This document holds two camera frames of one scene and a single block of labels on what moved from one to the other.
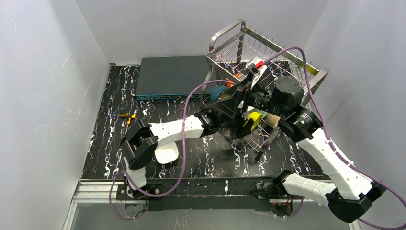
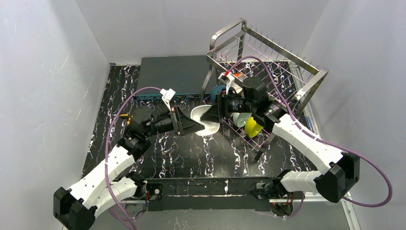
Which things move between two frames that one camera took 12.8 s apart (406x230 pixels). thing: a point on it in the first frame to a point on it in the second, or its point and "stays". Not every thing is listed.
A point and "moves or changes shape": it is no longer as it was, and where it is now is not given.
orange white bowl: (229, 85) to (236, 74)
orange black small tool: (129, 116) stays
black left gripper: (229, 103) to (176, 120)
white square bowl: (166, 153) moves or changes shape
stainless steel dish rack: (253, 85) stays
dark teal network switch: (172, 78) stays
